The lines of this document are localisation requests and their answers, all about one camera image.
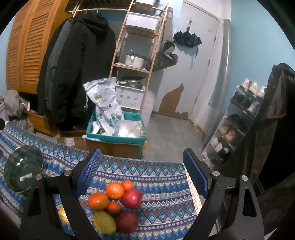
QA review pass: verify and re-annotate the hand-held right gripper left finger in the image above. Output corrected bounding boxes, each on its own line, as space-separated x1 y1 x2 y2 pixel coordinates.
20 148 103 240

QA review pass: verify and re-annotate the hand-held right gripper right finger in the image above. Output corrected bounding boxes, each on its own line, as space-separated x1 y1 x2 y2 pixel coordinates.
183 148 265 240

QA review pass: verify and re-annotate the small mandarin orange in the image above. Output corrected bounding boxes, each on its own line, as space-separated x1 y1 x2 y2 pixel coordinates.
106 201 122 215
121 180 134 191

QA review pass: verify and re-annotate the yellow apple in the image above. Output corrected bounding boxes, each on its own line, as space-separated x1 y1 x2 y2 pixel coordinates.
58 206 71 225

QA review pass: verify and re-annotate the red apple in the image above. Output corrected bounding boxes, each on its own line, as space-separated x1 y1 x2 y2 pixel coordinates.
116 212 139 233
121 189 143 209

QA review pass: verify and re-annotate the yellow pear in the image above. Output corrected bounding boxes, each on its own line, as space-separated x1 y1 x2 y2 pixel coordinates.
93 210 117 235

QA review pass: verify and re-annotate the dark glass bowl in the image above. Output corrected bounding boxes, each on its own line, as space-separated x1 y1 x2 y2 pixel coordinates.
3 145 44 192

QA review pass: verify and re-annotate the labelled flat cardboard box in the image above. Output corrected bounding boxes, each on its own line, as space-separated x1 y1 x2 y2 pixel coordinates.
56 130 88 151

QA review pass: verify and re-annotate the brown cardboard box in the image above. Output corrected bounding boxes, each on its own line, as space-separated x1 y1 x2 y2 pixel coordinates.
85 138 143 160

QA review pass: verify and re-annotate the blue patterned tablecloth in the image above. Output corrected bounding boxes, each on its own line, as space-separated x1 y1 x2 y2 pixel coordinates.
0 122 209 240

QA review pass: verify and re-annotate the clear plastic bag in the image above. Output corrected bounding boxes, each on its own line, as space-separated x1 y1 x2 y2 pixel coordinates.
113 120 142 138

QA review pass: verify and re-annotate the white printed rice bag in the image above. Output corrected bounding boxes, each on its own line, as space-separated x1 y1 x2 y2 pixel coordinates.
83 77 125 136

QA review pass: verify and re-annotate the wooden drawer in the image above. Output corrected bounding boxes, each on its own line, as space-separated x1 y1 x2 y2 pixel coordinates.
27 112 58 136

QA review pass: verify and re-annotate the grey shoe rack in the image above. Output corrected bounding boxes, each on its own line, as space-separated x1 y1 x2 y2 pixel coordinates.
200 85 268 167

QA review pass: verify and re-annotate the teal plastic basket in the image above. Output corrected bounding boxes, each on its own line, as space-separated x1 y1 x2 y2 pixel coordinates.
86 109 148 150

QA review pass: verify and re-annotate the white perforated storage box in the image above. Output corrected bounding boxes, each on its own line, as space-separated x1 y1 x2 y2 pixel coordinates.
115 84 146 110

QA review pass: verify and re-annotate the white door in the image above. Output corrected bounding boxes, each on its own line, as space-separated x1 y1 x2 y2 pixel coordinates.
159 0 220 120

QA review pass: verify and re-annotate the dark hanging garment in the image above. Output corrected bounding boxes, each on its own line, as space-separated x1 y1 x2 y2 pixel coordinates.
250 62 295 240

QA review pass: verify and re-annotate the steel steamer pot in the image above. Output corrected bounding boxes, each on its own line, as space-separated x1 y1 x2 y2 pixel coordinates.
119 76 145 88

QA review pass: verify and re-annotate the grey clothes pile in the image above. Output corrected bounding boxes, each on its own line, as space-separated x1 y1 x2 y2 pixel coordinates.
0 90 35 132

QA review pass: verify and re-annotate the group of shoes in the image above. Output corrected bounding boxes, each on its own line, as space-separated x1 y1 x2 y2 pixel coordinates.
209 78 266 165

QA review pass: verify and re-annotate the black hanging coat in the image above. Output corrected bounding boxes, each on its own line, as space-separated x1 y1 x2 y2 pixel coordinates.
36 11 117 131

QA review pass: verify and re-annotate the wooden shelf rack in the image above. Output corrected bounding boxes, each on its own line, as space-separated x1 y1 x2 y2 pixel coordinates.
109 0 170 116

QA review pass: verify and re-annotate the grey hanging bag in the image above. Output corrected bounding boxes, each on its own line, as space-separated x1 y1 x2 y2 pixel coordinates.
151 40 179 71

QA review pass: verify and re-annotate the dark blue folded umbrella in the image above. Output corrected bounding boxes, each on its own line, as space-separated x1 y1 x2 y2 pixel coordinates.
173 30 203 58

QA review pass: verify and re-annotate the wooden louvered wardrobe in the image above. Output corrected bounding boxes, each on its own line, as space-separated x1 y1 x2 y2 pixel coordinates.
6 0 76 95

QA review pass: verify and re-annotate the white plastic storage bin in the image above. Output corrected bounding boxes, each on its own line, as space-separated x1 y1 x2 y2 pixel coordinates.
124 13 162 33

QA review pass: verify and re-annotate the silver foil duct pipe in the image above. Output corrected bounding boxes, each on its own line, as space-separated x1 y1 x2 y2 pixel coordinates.
200 18 232 148

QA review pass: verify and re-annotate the wooden clothes rail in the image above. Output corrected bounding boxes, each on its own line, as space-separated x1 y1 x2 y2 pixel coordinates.
72 0 135 18

